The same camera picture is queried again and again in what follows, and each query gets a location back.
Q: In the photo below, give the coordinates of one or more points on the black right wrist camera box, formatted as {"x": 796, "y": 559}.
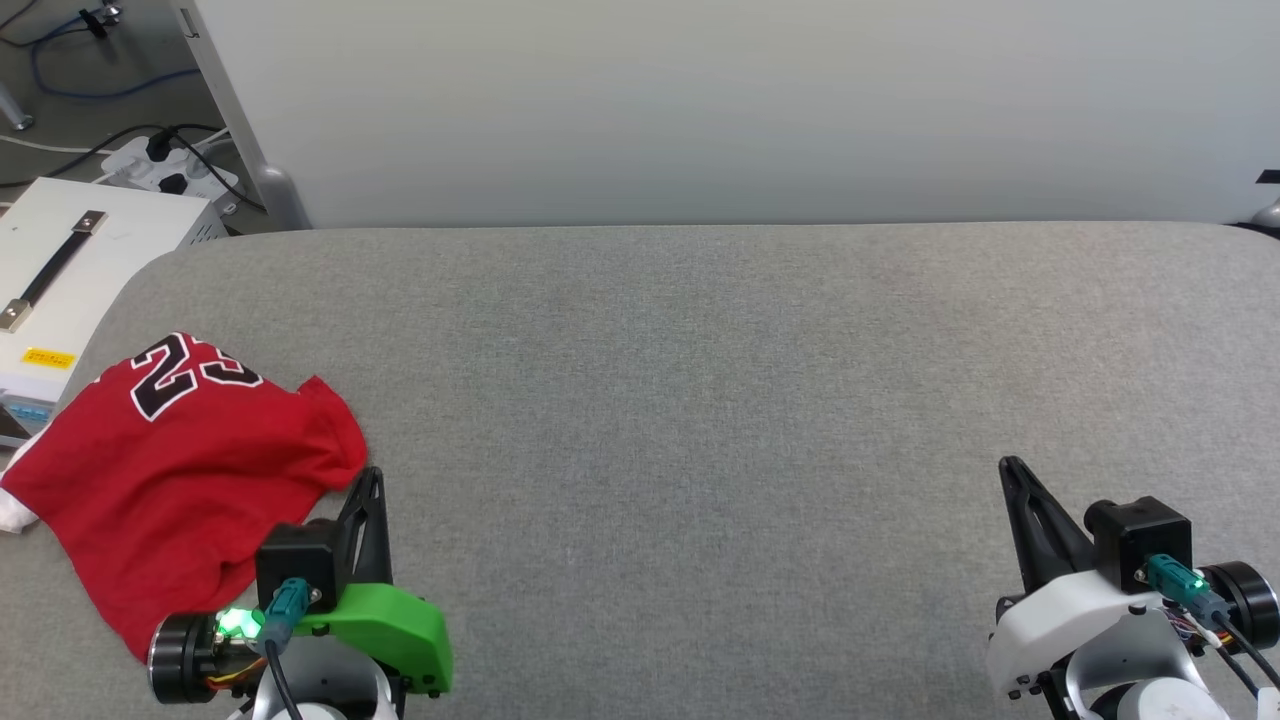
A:
{"x": 1140, "y": 535}

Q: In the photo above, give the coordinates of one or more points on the grey rounded stand foot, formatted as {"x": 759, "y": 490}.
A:
{"x": 1268, "y": 215}

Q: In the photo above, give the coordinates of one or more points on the red Bulls basketball jersey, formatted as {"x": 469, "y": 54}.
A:
{"x": 180, "y": 470}

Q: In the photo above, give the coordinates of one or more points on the white power strip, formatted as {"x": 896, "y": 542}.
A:
{"x": 135, "y": 165}

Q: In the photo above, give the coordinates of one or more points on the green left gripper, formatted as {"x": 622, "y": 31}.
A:
{"x": 400, "y": 630}

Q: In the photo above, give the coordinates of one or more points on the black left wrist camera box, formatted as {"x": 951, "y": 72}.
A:
{"x": 295, "y": 560}

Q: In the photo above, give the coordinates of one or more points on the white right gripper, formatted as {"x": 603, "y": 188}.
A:
{"x": 1050, "y": 625}

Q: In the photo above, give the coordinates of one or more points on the yellow box sticker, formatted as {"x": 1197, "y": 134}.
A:
{"x": 48, "y": 358}

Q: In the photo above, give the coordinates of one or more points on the white partition panel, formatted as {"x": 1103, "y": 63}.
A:
{"x": 700, "y": 110}

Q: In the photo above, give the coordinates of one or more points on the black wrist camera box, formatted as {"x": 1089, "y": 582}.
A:
{"x": 295, "y": 560}
{"x": 1140, "y": 535}

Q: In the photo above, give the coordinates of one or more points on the white equipment box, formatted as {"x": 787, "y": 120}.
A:
{"x": 130, "y": 240}

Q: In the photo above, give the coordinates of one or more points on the grey metal leg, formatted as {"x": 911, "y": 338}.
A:
{"x": 15, "y": 112}

